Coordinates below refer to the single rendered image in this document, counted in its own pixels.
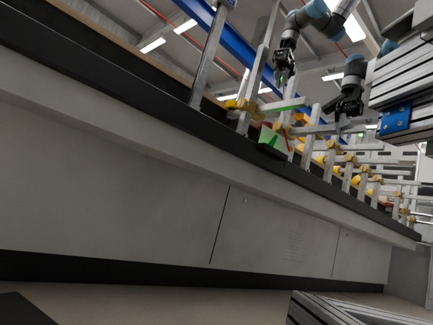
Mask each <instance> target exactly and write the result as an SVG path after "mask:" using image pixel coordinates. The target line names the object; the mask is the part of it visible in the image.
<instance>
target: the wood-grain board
mask: <svg viewBox="0 0 433 325"><path fill-rule="evenodd" d="M43 1H45V2H47V3H48V4H50V5H52V6H53V7H55V8H56V9H58V10H60V11H62V12H63V13H65V14H66V15H68V16H70V17H71V18H73V19H75V20H76V21H78V22H80V23H81V24H83V25H84V26H87V27H88V28H90V29H91V30H93V31H94V32H97V33H98V34H100V35H101V36H103V37H105V38H106V39H108V40H109V41H111V42H113V43H115V44H116V45H118V46H119V47H121V48H123V49H125V50H126V51H128V52H129V53H131V54H133V55H134V56H136V57H138V58H139V59H141V60H143V61H144V62H146V63H148V64H149V65H151V66H152V67H154V68H156V69H157V70H159V71H161V72H162V73H164V74H166V75H168V76H169V77H171V78H172V79H174V80H176V81H177V82H179V83H180V84H183V85H184V86H186V87H187V88H189V89H190V90H191V88H192V85H193V83H192V82H190V81H188V80H187V79H185V78H183V77H182V76H181V75H179V74H177V73H176V72H174V71H173V70H171V69H169V68H168V67H166V66H164V65H163V64H161V63H160V62H158V61H156V60H155V59H153V58H152V57H150V56H148V55H147V54H145V53H144V52H142V51H140V50H139V49H137V48H135V47H134V46H132V45H131V44H129V43H127V42H126V41H125V40H123V39H121V38H120V37H118V36H116V35H115V34H113V33H111V32H110V31H109V30H107V29H105V28H104V27H102V26H101V25H99V24H97V23H96V22H94V21H92V20H91V19H89V18H88V17H86V16H85V15H83V14H81V13H80V12H78V11H76V10H75V9H73V8H72V7H70V6H68V5H67V4H65V3H64V2H62V1H61V0H43ZM202 96H203V97H204V98H206V99H207V100H209V101H211V102H212V103H214V104H215V105H217V106H219V107H221V108H222V109H224V110H225V111H227V110H226V108H225V107H226V104H225V103H223V102H222V101H220V100H219V99H217V98H216V97H214V96H212V95H211V94H209V93H207V92H206V91H204V93H203V95H202ZM227 112H228V111H227ZM249 125H250V126H252V127H253V128H255V129H257V130H258V131H260V130H259V129H258V124H257V123H255V122H254V121H252V120H250V123H249ZM294 152H295V153H297V154H298V155H300V156H302V154H303V152H302V151H300V150H299V149H297V148H295V149H294ZM311 162H312V163H313V164H315V165H317V166H318V167H320V168H321V169H323V170H324V169H325V166H324V165H323V164H321V163H319V162H318V161H316V160H314V159H313V158H311ZM332 175H333V176H335V177H336V178H338V179H339V180H341V181H343V177H342V176H340V175H338V174H337V173H335V172H334V171H332ZM350 186H352V187H353V188H355V189H356V190H359V187H358V186H355V185H354V184H353V183H351V184H350ZM365 195H366V196H368V197H370V198H372V195H371V194H369V193H367V192H365ZM378 203H380V204H381V205H383V206H384V202H381V201H380V200H378ZM385 207H386V206H385ZM386 208H387V207H386Z"/></svg>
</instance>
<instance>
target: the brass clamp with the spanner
mask: <svg viewBox="0 0 433 325"><path fill-rule="evenodd" d="M283 123H284V122H282V123H281V122H280V121H276V122H275V123H274V124H273V130H274V131H275V132H276V133H279V132H282V133H284V131H283V129H282V128H281V124H283ZM290 128H292V127H290V126H289V125H288V124H287V128H286V129H285V133H286V136H287V140H289V141H293V140H296V135H293V136H292V135H290V134H289V129H290Z"/></svg>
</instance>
